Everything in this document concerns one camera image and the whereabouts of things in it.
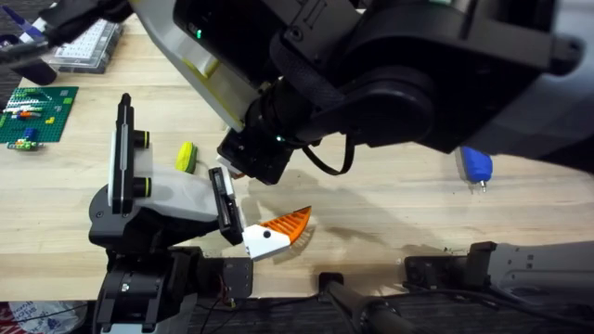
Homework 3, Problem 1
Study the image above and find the green disc with holes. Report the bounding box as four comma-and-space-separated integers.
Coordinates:
174, 141, 200, 175

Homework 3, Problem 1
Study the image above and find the left wrist upright black plate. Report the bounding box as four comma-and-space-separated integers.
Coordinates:
107, 92, 136, 217

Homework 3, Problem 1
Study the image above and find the black pole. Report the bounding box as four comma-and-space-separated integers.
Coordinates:
317, 272, 421, 334

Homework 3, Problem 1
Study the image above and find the green board with toy blocks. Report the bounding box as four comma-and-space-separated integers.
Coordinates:
0, 85, 80, 152

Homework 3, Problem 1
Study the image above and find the clear box of small parts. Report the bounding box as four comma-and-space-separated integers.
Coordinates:
45, 18, 124, 75

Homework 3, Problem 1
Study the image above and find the white printed plastic bag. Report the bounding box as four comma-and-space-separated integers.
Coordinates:
0, 301, 87, 334

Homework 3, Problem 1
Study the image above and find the black tool heap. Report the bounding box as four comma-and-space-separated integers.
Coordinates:
0, 0, 136, 87

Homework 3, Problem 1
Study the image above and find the blue and white tool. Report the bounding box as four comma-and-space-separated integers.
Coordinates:
2, 4, 47, 45

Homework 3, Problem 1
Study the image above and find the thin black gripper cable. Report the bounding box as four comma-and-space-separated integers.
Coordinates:
301, 133, 356, 177

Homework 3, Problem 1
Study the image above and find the black braided cable sleeve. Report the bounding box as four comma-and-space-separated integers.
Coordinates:
268, 31, 348, 113

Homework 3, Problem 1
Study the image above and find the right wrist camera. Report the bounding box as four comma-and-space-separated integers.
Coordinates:
173, 0, 284, 85

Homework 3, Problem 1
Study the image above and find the black rail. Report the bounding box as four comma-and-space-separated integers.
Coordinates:
185, 294, 594, 334

